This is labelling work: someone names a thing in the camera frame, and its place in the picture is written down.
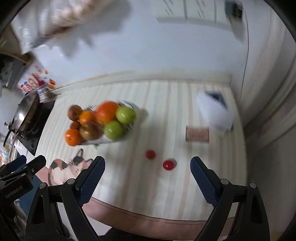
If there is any dark brownish orange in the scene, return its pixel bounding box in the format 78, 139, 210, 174
70, 120, 81, 130

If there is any red yellow apple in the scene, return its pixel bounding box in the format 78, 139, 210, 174
67, 105, 83, 121

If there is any black induction stove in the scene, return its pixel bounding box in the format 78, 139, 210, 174
17, 101, 55, 156

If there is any steel wok with lid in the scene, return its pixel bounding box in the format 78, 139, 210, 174
3, 92, 40, 147

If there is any orange on cat mat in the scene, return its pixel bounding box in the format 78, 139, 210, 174
65, 128, 81, 147

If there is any small orange on plate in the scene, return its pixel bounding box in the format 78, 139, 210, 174
78, 110, 96, 125

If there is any red cherry tomato right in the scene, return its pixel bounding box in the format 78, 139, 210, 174
163, 159, 175, 171

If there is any red cherry tomato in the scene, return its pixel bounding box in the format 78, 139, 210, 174
145, 149, 156, 160
163, 159, 175, 171

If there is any large red-orange orange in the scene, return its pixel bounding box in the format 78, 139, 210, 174
95, 101, 120, 126

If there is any green apple near plate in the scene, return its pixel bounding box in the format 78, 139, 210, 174
103, 120, 125, 140

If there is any brown label patch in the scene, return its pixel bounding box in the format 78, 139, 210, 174
185, 126, 210, 143

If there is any floral oval plate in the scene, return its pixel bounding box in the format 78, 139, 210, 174
81, 100, 139, 146

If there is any green apple far right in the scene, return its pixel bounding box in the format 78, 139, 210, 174
115, 106, 137, 125

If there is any red cherry tomato left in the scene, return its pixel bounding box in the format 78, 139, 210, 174
145, 149, 156, 160

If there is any striped cat table mat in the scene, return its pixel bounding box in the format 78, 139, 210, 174
36, 80, 247, 240

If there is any plastic bag of eggs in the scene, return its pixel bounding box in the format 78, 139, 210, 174
14, 0, 105, 55

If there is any grey plug adapter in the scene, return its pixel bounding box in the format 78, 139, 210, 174
224, 1, 243, 23

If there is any colourful wall sticker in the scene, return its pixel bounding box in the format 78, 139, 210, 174
16, 63, 57, 95

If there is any white wall socket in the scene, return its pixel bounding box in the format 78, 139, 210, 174
150, 1, 230, 25

